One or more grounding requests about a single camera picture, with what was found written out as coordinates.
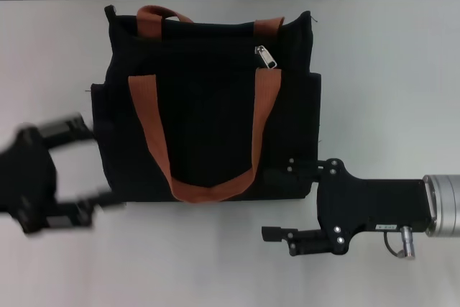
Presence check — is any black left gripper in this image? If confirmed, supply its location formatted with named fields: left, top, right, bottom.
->
left=0, top=111, right=127, bottom=237

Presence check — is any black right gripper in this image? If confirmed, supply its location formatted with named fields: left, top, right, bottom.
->
left=261, top=157, right=432, bottom=258

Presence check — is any black bag with brown handles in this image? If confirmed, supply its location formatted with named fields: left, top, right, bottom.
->
left=88, top=4, right=323, bottom=204

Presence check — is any silver zipper pull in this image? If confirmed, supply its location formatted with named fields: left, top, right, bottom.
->
left=254, top=45, right=280, bottom=70

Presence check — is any right cable with silver connector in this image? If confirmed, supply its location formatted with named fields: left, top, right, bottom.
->
left=383, top=225, right=417, bottom=260

